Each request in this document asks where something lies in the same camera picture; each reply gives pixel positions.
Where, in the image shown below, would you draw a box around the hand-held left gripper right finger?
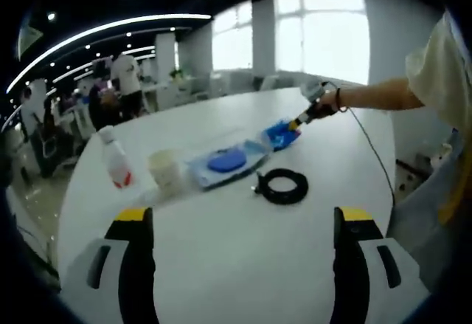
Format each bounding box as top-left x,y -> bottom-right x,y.
326,207 -> 431,324

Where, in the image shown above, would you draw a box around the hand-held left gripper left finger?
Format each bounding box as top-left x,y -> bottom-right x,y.
60,207 -> 159,324

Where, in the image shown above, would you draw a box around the blue tissue packet pink flowers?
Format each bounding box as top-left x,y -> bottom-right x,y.
260,117 -> 302,152

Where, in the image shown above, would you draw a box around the black cable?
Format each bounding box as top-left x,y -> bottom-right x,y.
252,168 -> 309,204

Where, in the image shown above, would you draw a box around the wet wipes packet blue lid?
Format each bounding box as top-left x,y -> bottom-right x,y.
186,139 -> 274,191

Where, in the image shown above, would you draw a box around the white printed paper cup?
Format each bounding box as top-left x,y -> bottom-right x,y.
147,149 -> 184,196

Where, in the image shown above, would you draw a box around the clear plastic bottle red label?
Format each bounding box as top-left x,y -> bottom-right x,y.
97,124 -> 136,189

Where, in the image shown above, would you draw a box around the person's right hand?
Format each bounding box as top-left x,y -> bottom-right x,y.
317,89 -> 339,118

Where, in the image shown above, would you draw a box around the large bright window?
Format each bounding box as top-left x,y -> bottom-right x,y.
212,0 -> 370,86

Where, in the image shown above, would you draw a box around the white round table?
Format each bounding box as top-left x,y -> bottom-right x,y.
57,86 -> 398,324

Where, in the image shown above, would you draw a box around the green potted plant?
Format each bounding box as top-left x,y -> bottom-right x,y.
169,66 -> 189,83

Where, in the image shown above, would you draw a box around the long ceiling light strip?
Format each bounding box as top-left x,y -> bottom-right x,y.
7,13 -> 213,93

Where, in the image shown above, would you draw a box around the thin grey gripper cable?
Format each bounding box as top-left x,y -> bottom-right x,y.
320,80 -> 398,207

